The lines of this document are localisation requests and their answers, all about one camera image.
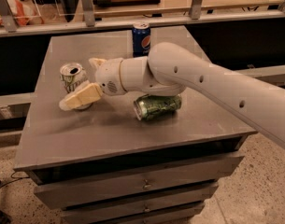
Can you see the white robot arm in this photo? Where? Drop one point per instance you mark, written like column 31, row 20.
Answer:
column 170, row 69

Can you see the blue pepsi can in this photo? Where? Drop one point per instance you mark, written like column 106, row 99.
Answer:
column 141, row 39

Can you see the top grey drawer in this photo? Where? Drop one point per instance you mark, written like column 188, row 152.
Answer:
column 107, row 186

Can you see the middle metal bracket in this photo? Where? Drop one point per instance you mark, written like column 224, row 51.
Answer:
column 88, row 13

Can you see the grey drawer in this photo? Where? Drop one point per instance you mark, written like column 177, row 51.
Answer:
column 107, row 186
column 140, row 204
column 159, row 216

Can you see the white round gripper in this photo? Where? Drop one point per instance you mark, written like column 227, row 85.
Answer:
column 108, row 76

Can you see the bottom grey drawer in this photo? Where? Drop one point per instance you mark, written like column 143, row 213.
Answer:
column 159, row 216

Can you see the grey drawer cabinet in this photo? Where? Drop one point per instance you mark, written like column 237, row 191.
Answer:
column 107, row 137

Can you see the left metal bracket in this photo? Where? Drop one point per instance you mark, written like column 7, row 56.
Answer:
column 7, row 17

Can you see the middle grey drawer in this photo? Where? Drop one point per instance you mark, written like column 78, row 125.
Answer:
column 140, row 204

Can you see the orange white bag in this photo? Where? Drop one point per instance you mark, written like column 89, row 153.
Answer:
column 23, row 14

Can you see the white green 7up can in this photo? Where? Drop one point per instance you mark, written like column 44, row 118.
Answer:
column 74, row 78

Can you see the green crushed soda can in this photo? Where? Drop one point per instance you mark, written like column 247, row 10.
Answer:
column 148, row 107

